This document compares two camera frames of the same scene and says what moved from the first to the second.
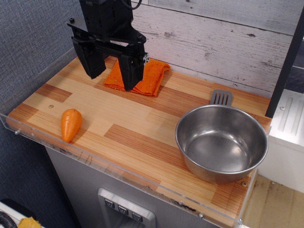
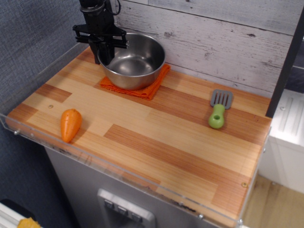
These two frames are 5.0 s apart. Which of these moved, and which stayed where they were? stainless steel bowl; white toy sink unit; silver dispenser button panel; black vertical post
Moved: stainless steel bowl
Stayed: white toy sink unit; silver dispenser button panel; black vertical post
